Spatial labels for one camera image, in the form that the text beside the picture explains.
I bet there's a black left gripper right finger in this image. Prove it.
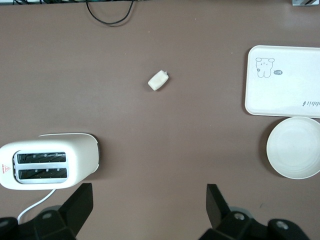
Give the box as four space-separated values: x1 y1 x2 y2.
197 183 311 240

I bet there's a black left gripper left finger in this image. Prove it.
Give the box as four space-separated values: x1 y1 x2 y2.
0 182 94 240

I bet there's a small white bun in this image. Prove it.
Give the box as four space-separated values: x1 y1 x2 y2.
147 70 169 92

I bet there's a round cream plate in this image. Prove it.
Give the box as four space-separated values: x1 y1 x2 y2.
265 116 320 180

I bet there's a white tray with bear print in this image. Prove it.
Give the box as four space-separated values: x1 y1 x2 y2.
244 44 320 119

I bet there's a white two-slot toaster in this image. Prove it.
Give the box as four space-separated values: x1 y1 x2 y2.
0 132 102 191

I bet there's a white toaster power cord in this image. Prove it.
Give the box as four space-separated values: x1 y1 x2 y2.
16 188 57 224

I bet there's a black cable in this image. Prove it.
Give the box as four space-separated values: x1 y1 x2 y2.
85 0 135 26

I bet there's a grey metal bracket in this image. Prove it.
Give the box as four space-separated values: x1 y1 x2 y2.
291 0 320 7

